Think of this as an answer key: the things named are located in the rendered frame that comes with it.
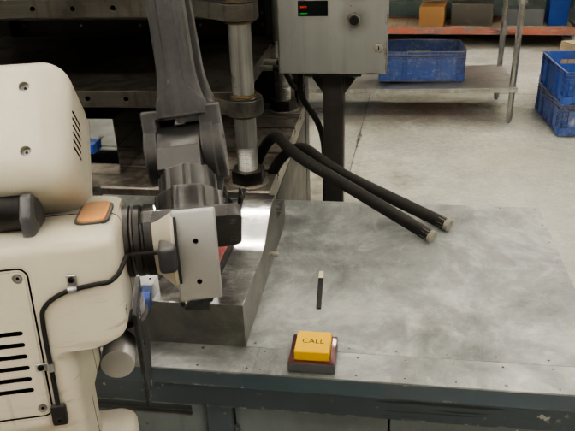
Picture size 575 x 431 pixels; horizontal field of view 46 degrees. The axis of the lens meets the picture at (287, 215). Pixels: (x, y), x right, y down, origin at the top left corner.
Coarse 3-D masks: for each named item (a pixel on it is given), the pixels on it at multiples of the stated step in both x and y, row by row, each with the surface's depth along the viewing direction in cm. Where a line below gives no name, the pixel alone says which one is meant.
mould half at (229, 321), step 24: (264, 216) 142; (264, 240) 138; (240, 264) 131; (264, 264) 138; (168, 288) 123; (240, 288) 123; (168, 312) 121; (192, 312) 120; (216, 312) 119; (240, 312) 118; (168, 336) 123; (192, 336) 122; (216, 336) 121; (240, 336) 121
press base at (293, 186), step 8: (304, 128) 260; (304, 136) 261; (288, 168) 222; (296, 168) 241; (304, 168) 265; (288, 176) 222; (296, 176) 242; (304, 176) 265; (288, 184) 223; (296, 184) 243; (304, 184) 266; (280, 192) 205; (288, 192) 224; (296, 192) 244; (304, 192) 267
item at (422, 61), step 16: (400, 48) 504; (416, 48) 503; (432, 48) 502; (448, 48) 500; (464, 48) 473; (400, 64) 472; (416, 64) 470; (432, 64) 469; (448, 64) 468; (464, 64) 467; (384, 80) 478; (400, 80) 476; (416, 80) 475; (432, 80) 473; (448, 80) 472
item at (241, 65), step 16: (272, 0) 233; (272, 16) 236; (240, 32) 171; (272, 32) 239; (240, 48) 173; (240, 64) 174; (240, 80) 176; (240, 96) 178; (288, 96) 248; (272, 112) 249; (288, 112) 248; (240, 128) 182; (256, 128) 185; (240, 144) 184; (256, 144) 186; (240, 160) 187; (256, 160) 188; (240, 176) 187; (256, 176) 188
